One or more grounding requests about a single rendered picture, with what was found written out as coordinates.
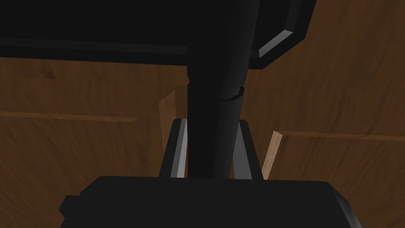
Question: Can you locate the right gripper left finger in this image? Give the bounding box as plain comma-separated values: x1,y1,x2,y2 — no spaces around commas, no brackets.
158,118,189,179

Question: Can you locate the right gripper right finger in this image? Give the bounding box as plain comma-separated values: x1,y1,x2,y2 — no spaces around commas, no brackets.
232,119,264,181

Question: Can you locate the brown wooden cupboard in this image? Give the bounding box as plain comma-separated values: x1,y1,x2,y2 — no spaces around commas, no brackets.
0,0,405,228

